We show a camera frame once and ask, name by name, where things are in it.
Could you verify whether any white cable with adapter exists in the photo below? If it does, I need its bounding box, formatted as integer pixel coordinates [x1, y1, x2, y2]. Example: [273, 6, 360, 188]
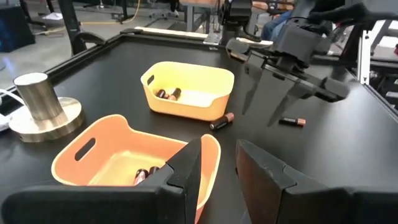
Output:
[0, 88, 25, 133]

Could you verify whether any orange plastic bin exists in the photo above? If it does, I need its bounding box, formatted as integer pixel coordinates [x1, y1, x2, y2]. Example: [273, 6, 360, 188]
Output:
[50, 113, 222, 224]

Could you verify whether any black table clamp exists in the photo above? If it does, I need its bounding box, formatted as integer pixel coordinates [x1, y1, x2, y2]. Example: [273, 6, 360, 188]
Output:
[70, 30, 107, 56]

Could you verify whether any yellow plastic bin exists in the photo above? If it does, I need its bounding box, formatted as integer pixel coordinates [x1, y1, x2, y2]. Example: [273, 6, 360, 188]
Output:
[140, 60, 236, 122]

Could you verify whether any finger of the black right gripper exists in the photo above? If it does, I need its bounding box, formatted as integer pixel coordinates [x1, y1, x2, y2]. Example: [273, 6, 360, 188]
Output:
[241, 58, 265, 116]
[267, 81, 315, 128]

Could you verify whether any grey background table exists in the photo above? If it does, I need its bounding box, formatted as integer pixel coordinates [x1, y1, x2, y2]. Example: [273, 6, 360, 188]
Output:
[178, 0, 218, 34]

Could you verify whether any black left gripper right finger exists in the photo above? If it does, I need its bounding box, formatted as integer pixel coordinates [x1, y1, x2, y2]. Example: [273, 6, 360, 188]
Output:
[235, 139, 398, 224]

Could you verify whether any black screws cluster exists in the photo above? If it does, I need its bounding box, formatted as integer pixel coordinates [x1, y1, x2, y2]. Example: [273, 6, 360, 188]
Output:
[168, 87, 182, 102]

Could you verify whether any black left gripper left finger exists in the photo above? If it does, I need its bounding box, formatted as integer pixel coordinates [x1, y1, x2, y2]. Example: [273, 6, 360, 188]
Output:
[1, 138, 203, 224]

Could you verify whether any dark blue box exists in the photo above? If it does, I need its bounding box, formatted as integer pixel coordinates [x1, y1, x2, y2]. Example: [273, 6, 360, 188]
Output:
[0, 4, 35, 53]

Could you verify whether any yellow floor cable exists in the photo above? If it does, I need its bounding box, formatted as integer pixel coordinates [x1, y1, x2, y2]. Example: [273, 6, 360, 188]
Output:
[34, 0, 141, 35]

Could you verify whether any round camera mount base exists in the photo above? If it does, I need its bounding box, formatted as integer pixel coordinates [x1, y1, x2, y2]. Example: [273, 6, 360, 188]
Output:
[8, 72, 85, 143]

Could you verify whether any silver aluminium post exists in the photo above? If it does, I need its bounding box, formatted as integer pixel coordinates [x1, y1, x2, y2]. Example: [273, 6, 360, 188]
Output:
[356, 20, 385, 85]

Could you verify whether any person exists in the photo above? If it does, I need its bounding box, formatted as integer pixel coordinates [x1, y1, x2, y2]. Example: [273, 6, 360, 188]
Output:
[252, 0, 296, 41]

